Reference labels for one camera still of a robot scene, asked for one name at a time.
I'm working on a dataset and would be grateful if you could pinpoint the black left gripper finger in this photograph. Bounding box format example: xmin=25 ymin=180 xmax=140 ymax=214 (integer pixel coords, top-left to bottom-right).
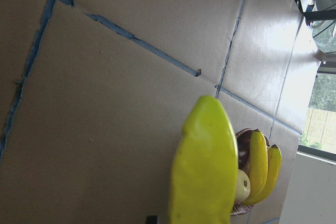
xmin=145 ymin=215 xmax=158 ymax=224

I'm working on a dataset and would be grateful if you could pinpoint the yellow banana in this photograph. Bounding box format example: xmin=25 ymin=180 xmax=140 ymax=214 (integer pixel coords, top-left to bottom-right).
xmin=242 ymin=129 xmax=268 ymax=205
xmin=169 ymin=95 xmax=238 ymax=223
xmin=246 ymin=144 xmax=282 ymax=205

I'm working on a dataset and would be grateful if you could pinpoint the brown wicker basket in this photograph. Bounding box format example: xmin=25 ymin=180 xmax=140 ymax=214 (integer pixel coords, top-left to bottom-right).
xmin=231 ymin=128 xmax=270 ymax=216

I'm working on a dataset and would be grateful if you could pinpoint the pink white apple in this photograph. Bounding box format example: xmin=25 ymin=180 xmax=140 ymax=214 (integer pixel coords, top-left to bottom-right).
xmin=234 ymin=169 xmax=250 ymax=204

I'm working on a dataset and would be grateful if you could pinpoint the dark red fruit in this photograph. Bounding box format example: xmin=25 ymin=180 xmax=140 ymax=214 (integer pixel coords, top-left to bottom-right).
xmin=237 ymin=132 xmax=251 ymax=169

